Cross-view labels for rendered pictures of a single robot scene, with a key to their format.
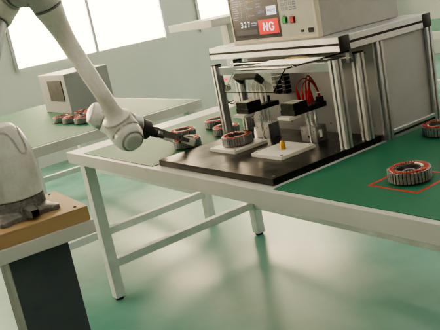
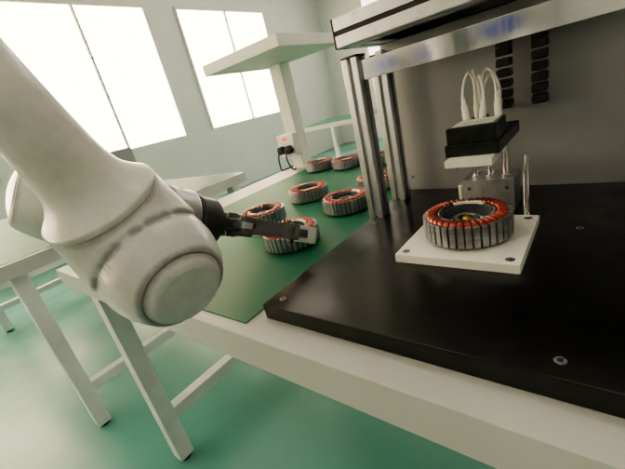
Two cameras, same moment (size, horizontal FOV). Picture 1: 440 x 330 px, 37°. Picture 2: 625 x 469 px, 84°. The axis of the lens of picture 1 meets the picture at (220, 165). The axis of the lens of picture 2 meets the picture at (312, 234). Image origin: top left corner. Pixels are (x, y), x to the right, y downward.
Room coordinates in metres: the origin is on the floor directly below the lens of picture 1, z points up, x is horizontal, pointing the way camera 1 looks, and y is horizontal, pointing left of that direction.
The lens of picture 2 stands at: (1.91, 0.23, 1.00)
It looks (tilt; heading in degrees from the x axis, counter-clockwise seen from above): 20 degrees down; 346
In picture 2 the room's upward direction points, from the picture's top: 14 degrees counter-clockwise
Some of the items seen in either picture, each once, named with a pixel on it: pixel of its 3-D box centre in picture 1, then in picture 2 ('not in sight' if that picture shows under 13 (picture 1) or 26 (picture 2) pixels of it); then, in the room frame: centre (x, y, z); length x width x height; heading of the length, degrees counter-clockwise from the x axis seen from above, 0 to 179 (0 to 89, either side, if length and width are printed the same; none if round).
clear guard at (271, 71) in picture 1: (285, 71); not in sight; (2.03, -0.26, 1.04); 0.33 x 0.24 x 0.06; 124
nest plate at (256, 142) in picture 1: (238, 145); (468, 237); (2.28, -0.08, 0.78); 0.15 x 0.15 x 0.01; 34
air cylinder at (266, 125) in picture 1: (268, 129); (491, 190); (2.36, -0.20, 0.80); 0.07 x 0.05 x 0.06; 34
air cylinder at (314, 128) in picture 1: (313, 132); not in sight; (2.16, -0.33, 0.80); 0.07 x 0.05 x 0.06; 34
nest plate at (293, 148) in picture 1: (283, 150); not in sight; (2.08, -0.21, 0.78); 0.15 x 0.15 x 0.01; 34
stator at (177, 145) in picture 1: (186, 141); (290, 234); (2.55, 0.11, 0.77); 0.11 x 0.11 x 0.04
